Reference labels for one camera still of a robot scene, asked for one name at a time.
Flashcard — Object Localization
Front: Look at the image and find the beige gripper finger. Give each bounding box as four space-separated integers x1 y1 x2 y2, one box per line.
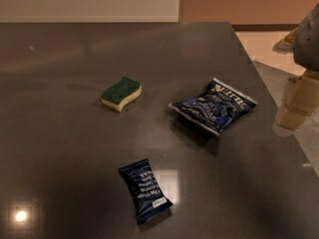
275 71 319 130

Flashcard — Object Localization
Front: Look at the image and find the blue chip bag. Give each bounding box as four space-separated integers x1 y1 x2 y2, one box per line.
168 78 258 136

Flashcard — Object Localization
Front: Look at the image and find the dark blue snack bar wrapper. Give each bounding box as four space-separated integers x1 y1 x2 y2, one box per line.
119 158 172 224

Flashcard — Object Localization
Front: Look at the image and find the green and yellow sponge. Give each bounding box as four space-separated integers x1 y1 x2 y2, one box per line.
100 77 142 112

